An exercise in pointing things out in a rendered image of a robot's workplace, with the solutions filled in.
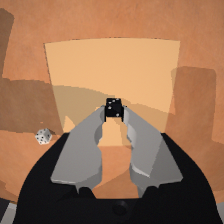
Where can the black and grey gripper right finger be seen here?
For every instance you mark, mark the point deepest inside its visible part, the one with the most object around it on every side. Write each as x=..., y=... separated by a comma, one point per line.
x=157, y=160

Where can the white die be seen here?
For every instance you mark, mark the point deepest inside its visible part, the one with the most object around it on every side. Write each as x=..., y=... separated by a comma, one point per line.
x=43, y=136

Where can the light orange mat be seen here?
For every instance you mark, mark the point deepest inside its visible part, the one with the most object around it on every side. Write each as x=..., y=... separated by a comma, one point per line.
x=139, y=71

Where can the black die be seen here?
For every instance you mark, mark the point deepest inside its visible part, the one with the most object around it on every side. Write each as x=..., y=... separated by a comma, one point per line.
x=113, y=107

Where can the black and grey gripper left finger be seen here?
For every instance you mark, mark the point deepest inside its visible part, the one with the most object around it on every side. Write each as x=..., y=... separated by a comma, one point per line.
x=73, y=161

